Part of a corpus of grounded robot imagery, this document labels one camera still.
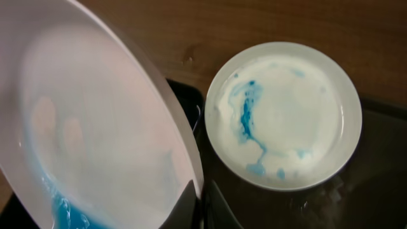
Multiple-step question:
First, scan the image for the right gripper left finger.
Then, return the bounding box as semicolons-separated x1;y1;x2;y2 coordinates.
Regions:
160;180;201;229

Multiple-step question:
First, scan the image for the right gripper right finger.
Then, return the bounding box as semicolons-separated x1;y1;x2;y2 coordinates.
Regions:
205;181;243;229

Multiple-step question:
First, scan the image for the white plate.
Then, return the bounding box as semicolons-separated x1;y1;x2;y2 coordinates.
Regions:
1;1;204;228
205;41;362;191

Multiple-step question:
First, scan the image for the brown plastic serving tray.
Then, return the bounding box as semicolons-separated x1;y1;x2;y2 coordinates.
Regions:
0;78;407;229

